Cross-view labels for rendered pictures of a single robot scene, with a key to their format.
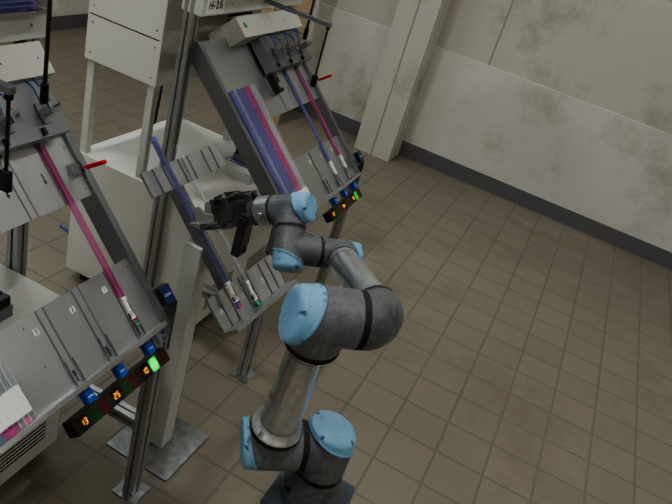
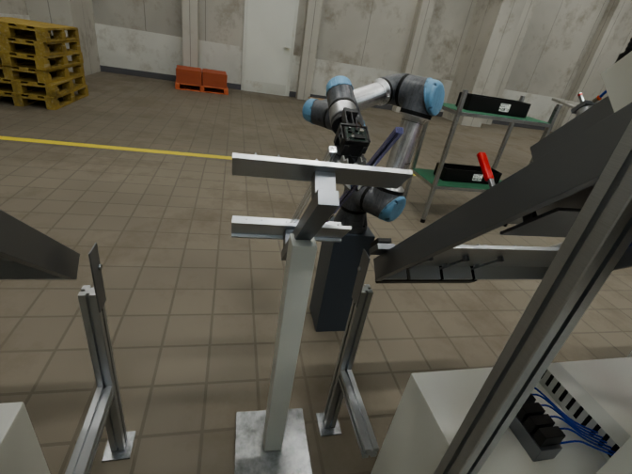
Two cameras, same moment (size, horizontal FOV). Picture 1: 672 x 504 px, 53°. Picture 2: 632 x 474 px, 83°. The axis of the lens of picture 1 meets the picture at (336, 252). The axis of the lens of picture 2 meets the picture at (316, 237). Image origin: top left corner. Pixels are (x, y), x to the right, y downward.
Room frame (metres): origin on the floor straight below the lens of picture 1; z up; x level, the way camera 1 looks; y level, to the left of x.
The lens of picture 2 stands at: (2.02, 1.04, 1.24)
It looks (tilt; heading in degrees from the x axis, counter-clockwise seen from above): 28 degrees down; 239
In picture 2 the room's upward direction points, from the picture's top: 10 degrees clockwise
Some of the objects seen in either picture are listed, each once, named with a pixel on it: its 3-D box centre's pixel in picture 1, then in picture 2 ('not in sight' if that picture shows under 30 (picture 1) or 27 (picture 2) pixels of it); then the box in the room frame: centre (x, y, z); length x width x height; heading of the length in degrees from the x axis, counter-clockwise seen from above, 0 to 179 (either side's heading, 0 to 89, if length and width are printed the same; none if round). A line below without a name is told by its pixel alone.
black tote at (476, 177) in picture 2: not in sight; (467, 173); (-0.73, -1.08, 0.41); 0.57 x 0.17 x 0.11; 166
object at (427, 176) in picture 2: not in sight; (473, 158); (-0.73, -1.08, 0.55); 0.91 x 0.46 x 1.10; 166
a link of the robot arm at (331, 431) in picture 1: (325, 445); (358, 192); (1.16, -0.11, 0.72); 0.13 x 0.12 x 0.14; 110
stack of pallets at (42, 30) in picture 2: not in sight; (32, 61); (2.98, -5.27, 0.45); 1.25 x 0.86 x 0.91; 76
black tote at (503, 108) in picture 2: not in sight; (493, 104); (-0.73, -1.08, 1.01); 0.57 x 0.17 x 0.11; 166
